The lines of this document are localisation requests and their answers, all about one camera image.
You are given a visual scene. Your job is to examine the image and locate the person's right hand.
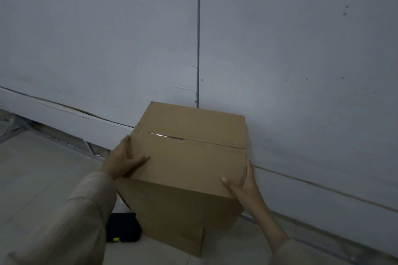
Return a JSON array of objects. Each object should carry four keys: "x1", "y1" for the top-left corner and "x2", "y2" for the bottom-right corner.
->
[{"x1": 220, "y1": 158, "x2": 272, "y2": 214}]

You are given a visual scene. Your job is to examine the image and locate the person's left hand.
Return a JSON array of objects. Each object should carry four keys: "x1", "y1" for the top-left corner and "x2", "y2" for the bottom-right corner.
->
[{"x1": 99, "y1": 135, "x2": 152, "y2": 181}]

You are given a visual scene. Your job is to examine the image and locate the black zip case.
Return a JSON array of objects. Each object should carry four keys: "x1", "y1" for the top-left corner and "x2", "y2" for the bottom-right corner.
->
[{"x1": 105, "y1": 212, "x2": 143, "y2": 243}]

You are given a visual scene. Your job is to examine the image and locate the plain brown cardboard box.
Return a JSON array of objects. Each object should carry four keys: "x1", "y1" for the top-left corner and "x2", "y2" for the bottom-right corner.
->
[{"x1": 126, "y1": 101, "x2": 248, "y2": 200}]

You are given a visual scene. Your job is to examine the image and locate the tall printed cardboard box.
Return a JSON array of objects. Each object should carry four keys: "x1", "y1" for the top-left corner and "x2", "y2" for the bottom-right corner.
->
[{"x1": 136, "y1": 215, "x2": 206, "y2": 258}]

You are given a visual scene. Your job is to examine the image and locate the person's left forearm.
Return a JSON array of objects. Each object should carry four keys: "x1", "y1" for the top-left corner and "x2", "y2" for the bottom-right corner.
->
[{"x1": 0, "y1": 171, "x2": 118, "y2": 265}]

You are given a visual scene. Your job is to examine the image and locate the person's right forearm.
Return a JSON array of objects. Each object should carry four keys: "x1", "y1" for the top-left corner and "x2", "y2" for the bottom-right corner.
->
[{"x1": 252, "y1": 202, "x2": 346, "y2": 265}]

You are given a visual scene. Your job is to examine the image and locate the metal support bracket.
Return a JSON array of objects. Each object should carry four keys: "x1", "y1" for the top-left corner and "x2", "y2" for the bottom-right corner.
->
[{"x1": 0, "y1": 118, "x2": 33, "y2": 145}]

